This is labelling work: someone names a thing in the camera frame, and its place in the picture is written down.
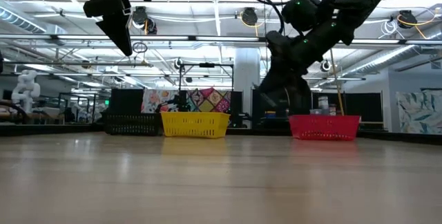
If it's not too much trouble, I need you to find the leaf print cloth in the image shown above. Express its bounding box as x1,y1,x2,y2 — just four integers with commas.
396,91,442,135

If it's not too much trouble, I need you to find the black slotted plastic basket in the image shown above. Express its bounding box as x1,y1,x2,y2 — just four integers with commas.
102,112,162,137

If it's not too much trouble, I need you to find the floral print cloth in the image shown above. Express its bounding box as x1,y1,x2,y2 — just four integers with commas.
140,88,180,115

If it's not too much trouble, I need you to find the red slotted plastic basket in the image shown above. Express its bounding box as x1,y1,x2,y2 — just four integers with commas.
288,114,362,142

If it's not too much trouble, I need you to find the yellow pole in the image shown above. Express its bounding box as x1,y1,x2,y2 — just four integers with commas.
329,49,345,116

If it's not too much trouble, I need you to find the black ceiling cable reel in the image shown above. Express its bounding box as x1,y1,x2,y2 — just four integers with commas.
132,6,158,35
396,9,419,30
240,7,260,28

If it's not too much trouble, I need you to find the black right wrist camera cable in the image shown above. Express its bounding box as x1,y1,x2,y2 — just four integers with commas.
249,0,286,35

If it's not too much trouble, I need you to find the yellow slotted plastic basket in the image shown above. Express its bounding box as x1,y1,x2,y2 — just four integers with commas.
160,111,231,139

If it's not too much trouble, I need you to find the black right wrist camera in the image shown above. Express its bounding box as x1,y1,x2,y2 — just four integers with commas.
265,30,294,58

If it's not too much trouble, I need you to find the black gantry frame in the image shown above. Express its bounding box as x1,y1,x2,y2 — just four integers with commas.
177,62,235,114

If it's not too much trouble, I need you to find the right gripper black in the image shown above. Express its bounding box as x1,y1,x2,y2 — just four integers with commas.
257,32,334,116

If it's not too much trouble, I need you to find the colourful patchwork quilt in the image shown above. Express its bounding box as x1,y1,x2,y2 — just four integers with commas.
186,88,232,114

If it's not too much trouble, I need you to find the black partition panel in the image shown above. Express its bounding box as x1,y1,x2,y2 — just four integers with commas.
109,88,144,115
345,91,383,124

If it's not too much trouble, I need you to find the white square column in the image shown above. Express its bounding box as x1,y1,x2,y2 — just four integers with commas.
234,47,260,114

